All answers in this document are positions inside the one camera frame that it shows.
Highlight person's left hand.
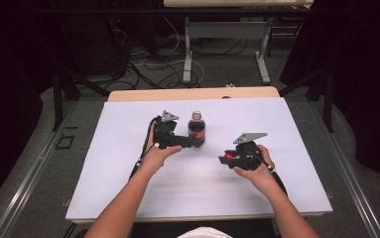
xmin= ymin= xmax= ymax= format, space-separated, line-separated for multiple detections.
xmin=139 ymin=123 xmax=184 ymax=177

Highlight person's right hand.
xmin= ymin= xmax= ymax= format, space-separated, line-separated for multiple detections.
xmin=232 ymin=144 xmax=287 ymax=200

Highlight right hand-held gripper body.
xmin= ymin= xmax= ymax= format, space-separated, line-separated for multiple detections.
xmin=230 ymin=132 xmax=269 ymax=172

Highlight dark curtain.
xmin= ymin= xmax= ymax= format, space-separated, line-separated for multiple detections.
xmin=0 ymin=0 xmax=58 ymax=217
xmin=280 ymin=0 xmax=380 ymax=186

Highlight metal floor rail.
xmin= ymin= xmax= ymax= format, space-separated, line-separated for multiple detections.
xmin=0 ymin=100 xmax=80 ymax=238
xmin=309 ymin=101 xmax=380 ymax=238

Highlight cola bottle with red label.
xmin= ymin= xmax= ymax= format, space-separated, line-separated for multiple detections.
xmin=187 ymin=110 xmax=207 ymax=148

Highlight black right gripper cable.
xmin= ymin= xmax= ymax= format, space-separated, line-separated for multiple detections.
xmin=243 ymin=150 xmax=289 ymax=196

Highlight person's white clothing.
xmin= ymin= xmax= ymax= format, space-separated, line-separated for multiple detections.
xmin=177 ymin=226 xmax=234 ymax=238

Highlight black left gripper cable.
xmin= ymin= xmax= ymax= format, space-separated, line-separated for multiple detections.
xmin=128 ymin=116 xmax=162 ymax=181

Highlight black metal stand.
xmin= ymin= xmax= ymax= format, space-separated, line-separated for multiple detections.
xmin=278 ymin=64 xmax=336 ymax=133
xmin=51 ymin=63 xmax=111 ymax=132

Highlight black floor cables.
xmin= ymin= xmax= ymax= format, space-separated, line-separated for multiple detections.
xmin=110 ymin=39 xmax=187 ymax=91

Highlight black floor socket frame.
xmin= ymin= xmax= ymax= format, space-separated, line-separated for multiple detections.
xmin=55 ymin=134 xmax=76 ymax=151

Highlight white floor cable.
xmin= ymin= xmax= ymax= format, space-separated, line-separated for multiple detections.
xmin=133 ymin=16 xmax=206 ymax=87

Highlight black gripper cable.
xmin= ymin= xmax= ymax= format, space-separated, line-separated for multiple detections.
xmin=243 ymin=150 xmax=289 ymax=196
xmin=128 ymin=116 xmax=162 ymax=181

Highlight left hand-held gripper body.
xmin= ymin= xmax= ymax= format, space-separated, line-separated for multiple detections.
xmin=152 ymin=109 xmax=186 ymax=151

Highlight white desk with metal legs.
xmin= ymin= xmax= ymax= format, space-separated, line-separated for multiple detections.
xmin=163 ymin=0 xmax=315 ymax=85

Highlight white table cover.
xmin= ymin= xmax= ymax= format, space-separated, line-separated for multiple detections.
xmin=65 ymin=96 xmax=333 ymax=221

